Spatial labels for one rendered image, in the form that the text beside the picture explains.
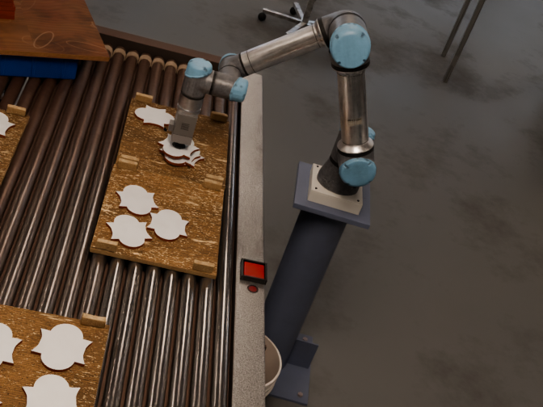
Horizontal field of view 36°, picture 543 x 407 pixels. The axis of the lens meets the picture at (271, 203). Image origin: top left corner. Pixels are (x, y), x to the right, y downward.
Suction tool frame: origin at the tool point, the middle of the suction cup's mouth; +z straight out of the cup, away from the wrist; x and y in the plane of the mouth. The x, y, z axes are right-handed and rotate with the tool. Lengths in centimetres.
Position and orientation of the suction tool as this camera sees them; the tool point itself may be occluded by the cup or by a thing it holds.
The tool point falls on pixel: (178, 148)
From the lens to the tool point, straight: 272.5
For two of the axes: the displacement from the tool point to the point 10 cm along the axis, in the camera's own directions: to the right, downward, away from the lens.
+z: -2.8, 7.7, 5.7
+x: 9.6, 2.0, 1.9
